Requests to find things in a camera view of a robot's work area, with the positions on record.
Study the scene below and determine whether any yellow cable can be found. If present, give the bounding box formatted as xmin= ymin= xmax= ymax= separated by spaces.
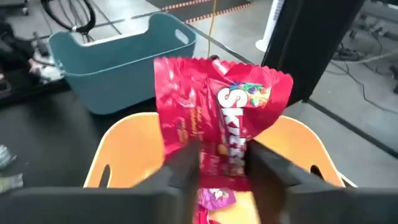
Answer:
xmin=206 ymin=0 xmax=219 ymax=59

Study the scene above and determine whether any green sour straws candy pack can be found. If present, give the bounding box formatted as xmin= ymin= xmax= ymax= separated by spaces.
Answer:
xmin=0 ymin=144 xmax=17 ymax=170

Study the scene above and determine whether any black partition panel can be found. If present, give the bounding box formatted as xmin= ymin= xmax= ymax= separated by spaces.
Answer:
xmin=260 ymin=0 xmax=367 ymax=106

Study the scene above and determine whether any purple Skittles candy packet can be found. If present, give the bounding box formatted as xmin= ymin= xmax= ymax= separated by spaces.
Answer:
xmin=196 ymin=187 xmax=238 ymax=212

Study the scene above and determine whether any black orange-striped floor mat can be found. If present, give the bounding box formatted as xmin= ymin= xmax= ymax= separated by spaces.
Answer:
xmin=144 ymin=0 xmax=256 ymax=25

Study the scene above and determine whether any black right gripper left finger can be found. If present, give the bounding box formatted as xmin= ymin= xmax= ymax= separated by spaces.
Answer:
xmin=0 ymin=141 xmax=201 ymax=224

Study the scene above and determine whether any yellow plastic bin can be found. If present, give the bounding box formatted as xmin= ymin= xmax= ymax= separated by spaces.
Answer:
xmin=83 ymin=111 xmax=346 ymax=224

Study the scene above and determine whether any thick black cable loop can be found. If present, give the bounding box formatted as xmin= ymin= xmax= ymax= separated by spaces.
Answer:
xmin=40 ymin=0 xmax=97 ymax=35

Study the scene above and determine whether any red Skittles candy packet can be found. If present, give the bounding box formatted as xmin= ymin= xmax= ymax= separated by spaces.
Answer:
xmin=153 ymin=55 xmax=294 ymax=191
xmin=193 ymin=207 xmax=210 ymax=224

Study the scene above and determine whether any blue-grey plastic bin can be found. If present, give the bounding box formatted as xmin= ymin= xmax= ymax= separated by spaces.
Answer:
xmin=48 ymin=12 xmax=198 ymax=116

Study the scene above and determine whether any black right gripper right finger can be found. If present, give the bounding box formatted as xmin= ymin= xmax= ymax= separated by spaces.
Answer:
xmin=246 ymin=139 xmax=398 ymax=224

